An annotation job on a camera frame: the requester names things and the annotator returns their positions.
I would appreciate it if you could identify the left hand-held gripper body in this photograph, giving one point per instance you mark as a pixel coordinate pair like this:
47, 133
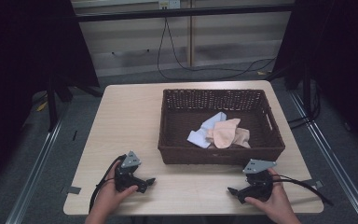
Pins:
127, 179

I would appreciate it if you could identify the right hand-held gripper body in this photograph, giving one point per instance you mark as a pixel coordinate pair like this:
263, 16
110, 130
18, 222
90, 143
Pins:
259, 182

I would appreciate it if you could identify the person's left hand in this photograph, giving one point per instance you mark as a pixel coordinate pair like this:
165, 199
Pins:
110, 194

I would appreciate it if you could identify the person's right hand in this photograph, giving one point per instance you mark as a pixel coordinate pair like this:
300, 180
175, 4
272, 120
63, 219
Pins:
276, 202

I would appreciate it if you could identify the beige sock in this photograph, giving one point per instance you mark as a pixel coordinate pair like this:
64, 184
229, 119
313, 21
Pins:
243, 137

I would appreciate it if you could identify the brown wicker basket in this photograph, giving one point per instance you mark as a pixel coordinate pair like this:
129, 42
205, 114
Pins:
180, 143

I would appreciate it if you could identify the grey tape strip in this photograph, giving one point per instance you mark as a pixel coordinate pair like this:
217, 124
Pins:
73, 190
313, 183

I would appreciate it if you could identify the peach sock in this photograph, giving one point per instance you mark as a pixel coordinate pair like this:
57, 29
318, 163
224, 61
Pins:
225, 133

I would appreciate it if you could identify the light blue sock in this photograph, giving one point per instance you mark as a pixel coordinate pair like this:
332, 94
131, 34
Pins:
200, 135

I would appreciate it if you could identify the black metal stand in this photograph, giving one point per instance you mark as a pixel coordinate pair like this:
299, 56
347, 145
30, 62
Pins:
306, 93
52, 105

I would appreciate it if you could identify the small yellow floor tape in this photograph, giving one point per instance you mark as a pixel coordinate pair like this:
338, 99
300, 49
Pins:
261, 73

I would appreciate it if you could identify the dark curtain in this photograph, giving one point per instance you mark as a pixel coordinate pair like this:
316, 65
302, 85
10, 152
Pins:
341, 56
21, 62

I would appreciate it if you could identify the black horizontal bar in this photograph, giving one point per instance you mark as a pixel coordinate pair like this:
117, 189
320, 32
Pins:
180, 13

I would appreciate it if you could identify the white power outlet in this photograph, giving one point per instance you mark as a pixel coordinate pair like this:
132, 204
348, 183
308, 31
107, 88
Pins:
169, 3

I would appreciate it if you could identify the metal floor rail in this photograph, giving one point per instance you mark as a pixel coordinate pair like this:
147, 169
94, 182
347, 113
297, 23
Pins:
34, 174
335, 161

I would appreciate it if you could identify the wooden vertical post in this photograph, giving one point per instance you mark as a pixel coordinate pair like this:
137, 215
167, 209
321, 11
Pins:
192, 40

